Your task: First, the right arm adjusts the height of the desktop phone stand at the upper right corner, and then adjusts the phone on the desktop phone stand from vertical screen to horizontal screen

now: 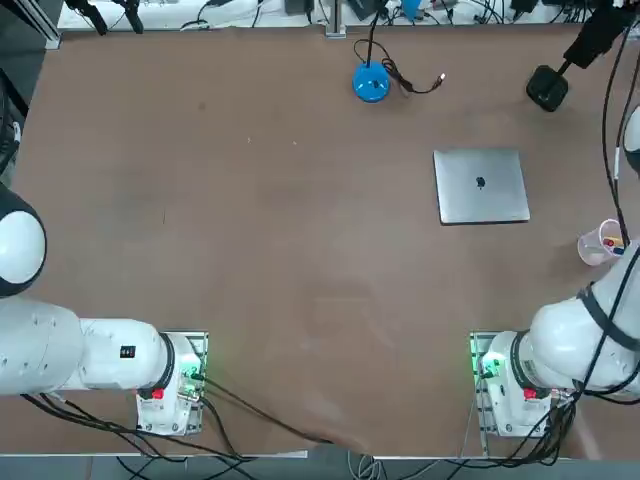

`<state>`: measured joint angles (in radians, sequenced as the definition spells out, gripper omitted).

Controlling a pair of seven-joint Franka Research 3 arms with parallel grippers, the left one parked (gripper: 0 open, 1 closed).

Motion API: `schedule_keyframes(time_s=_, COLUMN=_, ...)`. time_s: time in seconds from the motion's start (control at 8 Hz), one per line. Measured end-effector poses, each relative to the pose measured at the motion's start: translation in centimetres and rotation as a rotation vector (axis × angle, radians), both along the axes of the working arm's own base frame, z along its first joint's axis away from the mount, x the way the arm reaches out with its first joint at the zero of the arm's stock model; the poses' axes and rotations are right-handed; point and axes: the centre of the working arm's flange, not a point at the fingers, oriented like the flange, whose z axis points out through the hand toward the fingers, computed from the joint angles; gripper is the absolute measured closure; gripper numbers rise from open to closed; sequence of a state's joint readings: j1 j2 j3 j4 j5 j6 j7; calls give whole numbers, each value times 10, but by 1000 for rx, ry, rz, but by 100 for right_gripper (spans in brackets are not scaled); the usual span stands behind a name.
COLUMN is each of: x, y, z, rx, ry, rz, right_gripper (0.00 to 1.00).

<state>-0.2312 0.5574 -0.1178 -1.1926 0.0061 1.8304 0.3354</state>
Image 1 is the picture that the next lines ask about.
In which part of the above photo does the black desktop phone stand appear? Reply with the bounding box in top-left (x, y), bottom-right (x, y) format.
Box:
top-left (525, 58), bottom-right (572, 113)

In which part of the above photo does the black smartphone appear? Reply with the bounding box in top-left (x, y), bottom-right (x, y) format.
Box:
top-left (562, 0), bottom-right (630, 70)

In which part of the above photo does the blue desk lamp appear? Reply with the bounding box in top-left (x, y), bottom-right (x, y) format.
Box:
top-left (352, 0), bottom-right (426, 104)

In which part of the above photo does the silver closed laptop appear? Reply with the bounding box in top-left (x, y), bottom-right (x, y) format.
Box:
top-left (432, 147), bottom-right (531, 226)

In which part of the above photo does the clear plastic pen cup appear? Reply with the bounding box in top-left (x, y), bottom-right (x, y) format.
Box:
top-left (577, 218), bottom-right (632, 267)

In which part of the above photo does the black tripod leg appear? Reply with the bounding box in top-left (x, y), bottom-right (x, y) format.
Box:
top-left (64, 0), bottom-right (109, 37)
top-left (115, 0), bottom-right (146, 35)

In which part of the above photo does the black left base cable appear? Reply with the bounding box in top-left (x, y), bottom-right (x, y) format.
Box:
top-left (197, 372), bottom-right (351, 451)

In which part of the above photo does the aluminium camera post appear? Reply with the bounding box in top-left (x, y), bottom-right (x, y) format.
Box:
top-left (324, 0), bottom-right (348, 39)

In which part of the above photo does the black right base cable bundle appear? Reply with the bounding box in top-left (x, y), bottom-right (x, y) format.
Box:
top-left (459, 384), bottom-right (586, 464)

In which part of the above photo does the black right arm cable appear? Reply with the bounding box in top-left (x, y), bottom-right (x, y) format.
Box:
top-left (574, 22), bottom-right (640, 401)

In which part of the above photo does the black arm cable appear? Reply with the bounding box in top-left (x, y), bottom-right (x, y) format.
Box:
top-left (574, 22), bottom-right (640, 401)
top-left (19, 392), bottom-right (261, 461)

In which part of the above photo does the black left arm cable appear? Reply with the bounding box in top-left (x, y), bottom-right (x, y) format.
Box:
top-left (19, 392), bottom-right (261, 461)

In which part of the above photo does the aluminium frame rail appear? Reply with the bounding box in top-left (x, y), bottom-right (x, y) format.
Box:
top-left (29, 0), bottom-right (62, 51)

